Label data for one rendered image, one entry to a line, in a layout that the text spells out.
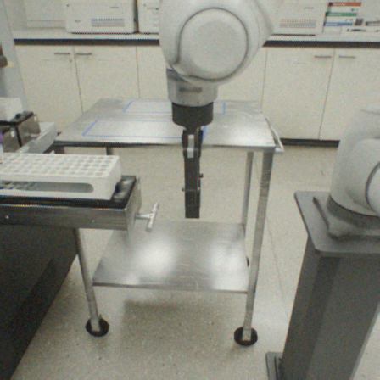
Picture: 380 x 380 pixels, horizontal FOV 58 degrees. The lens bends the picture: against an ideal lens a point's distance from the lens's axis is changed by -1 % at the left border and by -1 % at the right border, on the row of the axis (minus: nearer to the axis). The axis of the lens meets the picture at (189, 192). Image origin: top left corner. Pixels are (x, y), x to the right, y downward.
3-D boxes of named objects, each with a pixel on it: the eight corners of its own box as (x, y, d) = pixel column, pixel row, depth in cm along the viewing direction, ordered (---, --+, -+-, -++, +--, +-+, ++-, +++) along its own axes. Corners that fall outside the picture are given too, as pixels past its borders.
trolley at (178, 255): (86, 338, 135) (41, 139, 94) (115, 260, 175) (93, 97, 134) (259, 349, 131) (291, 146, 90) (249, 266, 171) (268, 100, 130)
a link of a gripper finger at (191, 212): (199, 187, 69) (199, 189, 68) (199, 216, 72) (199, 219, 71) (184, 187, 69) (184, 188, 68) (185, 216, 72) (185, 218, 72)
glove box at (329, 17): (326, 22, 290) (328, 12, 286) (322, 21, 301) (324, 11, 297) (354, 22, 288) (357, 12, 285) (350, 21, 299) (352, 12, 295)
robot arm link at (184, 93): (161, 72, 55) (163, 108, 58) (219, 72, 55) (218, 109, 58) (169, 63, 63) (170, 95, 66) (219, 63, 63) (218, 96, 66)
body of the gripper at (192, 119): (174, 94, 66) (175, 140, 70) (168, 107, 58) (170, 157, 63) (214, 94, 65) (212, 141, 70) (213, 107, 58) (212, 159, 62)
